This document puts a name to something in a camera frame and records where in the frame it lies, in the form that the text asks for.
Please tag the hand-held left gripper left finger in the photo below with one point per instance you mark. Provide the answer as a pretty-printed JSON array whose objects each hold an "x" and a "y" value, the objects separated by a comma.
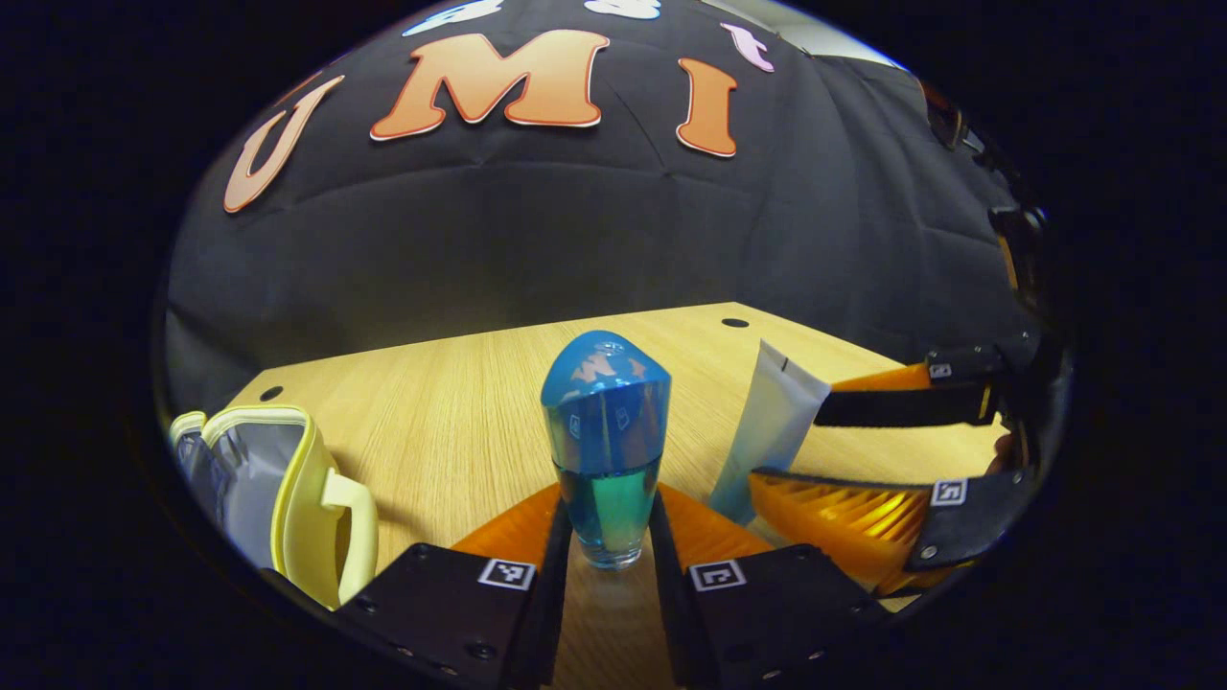
[{"x": 546, "y": 604}]

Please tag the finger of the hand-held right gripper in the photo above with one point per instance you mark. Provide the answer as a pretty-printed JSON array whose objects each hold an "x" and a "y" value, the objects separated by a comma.
[
  {"x": 901, "y": 405},
  {"x": 968, "y": 527}
]

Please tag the blue clear bottle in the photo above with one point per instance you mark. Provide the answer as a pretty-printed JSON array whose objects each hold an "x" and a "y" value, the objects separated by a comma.
[{"x": 604, "y": 422}]

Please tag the pale yellow suitcase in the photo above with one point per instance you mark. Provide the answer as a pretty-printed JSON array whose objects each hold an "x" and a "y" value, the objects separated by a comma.
[{"x": 307, "y": 517}]

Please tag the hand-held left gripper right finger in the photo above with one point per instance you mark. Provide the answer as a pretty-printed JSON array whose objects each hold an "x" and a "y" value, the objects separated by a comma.
[{"x": 676, "y": 613}]

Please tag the blue white tube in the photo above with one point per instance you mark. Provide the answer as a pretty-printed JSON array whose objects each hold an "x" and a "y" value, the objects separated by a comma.
[{"x": 776, "y": 412}]

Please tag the black backdrop cloth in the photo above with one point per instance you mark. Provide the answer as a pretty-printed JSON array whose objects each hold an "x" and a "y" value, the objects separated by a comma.
[{"x": 575, "y": 220}]

